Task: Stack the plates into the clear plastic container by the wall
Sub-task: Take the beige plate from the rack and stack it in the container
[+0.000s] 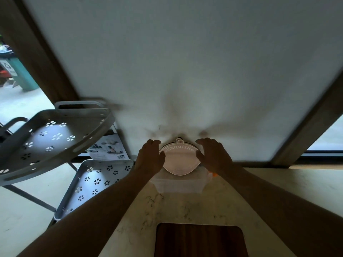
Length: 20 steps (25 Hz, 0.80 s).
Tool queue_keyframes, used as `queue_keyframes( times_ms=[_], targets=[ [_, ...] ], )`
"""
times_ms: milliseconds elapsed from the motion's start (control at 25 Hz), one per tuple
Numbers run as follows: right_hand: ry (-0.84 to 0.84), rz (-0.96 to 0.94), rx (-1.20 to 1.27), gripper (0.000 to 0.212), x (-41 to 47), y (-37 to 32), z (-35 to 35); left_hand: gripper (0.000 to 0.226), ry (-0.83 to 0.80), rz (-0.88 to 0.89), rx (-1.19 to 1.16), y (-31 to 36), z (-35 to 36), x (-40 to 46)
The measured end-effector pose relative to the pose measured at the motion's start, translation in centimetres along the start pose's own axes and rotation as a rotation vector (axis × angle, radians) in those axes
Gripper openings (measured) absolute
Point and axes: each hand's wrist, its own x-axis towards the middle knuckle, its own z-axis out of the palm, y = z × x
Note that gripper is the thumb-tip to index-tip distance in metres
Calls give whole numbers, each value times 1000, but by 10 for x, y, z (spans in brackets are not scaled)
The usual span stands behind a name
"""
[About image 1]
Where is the person's left hand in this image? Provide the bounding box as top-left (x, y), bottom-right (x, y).
top-left (135, 139), bottom-right (166, 176)

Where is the person's right hand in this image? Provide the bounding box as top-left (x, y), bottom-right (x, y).
top-left (195, 138), bottom-right (234, 176)

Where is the white round lid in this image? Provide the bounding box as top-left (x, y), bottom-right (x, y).
top-left (159, 138), bottom-right (202, 176)

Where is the person's right forearm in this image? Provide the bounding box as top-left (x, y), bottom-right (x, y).
top-left (218, 166), bottom-right (343, 257)

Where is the person's left forearm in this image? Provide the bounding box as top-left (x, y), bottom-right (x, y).
top-left (16, 168), bottom-right (157, 257)

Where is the clear plastic container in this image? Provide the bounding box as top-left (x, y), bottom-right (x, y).
top-left (150, 166), bottom-right (214, 195)

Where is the printed cardboard box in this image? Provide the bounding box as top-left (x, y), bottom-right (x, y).
top-left (86, 128), bottom-right (130, 161)

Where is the grey perforated shelf tray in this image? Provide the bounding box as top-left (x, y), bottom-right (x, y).
top-left (0, 101), bottom-right (116, 187)
top-left (54, 159), bottom-right (134, 221)

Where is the dark wooden cutting board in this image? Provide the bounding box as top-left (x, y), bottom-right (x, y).
top-left (154, 223), bottom-right (249, 257)

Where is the green waste bin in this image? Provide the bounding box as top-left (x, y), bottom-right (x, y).
top-left (0, 45), bottom-right (40, 92)

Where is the brown wooden window post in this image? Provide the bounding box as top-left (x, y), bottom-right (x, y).
top-left (0, 0), bottom-right (81, 109)
top-left (270, 71), bottom-right (343, 168)

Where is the grey rack frame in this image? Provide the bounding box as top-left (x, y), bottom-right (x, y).
top-left (2, 162), bottom-right (79, 228)

